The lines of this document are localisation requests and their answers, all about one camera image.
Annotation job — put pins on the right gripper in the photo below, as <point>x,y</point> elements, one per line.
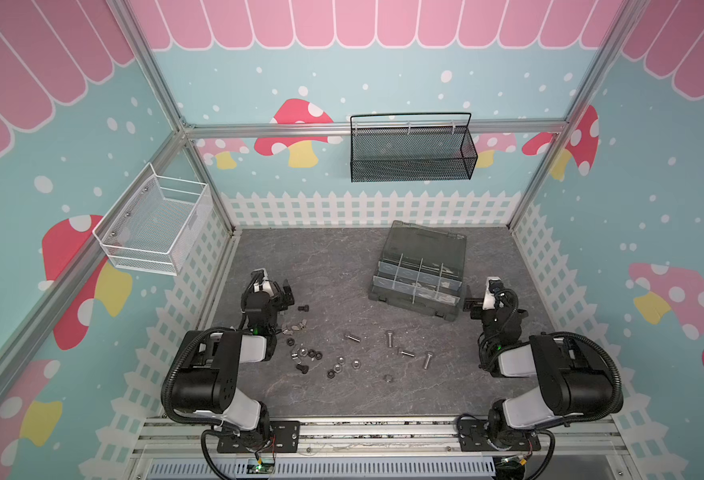
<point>475,299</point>

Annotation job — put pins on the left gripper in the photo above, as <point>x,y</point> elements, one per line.
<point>281,294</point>

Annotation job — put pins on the grey compartment organizer box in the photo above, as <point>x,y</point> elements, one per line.
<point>421,269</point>

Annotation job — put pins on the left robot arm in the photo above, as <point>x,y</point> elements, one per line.
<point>200,387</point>

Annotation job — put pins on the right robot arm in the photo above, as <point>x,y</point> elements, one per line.
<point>577,380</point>

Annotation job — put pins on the black nut pair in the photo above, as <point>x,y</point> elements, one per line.
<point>315,355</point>

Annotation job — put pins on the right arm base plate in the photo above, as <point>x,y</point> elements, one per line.
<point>477,434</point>

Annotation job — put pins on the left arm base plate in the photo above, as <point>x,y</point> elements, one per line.
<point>280,437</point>

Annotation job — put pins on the white mesh wall basket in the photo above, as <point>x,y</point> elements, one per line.
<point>155,224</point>

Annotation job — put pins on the black mesh wall basket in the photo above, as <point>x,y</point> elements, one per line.
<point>403,147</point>

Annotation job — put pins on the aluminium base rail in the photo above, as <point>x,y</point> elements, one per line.
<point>378,436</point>

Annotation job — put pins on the white slotted cable duct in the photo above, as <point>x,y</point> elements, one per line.
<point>361,468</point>

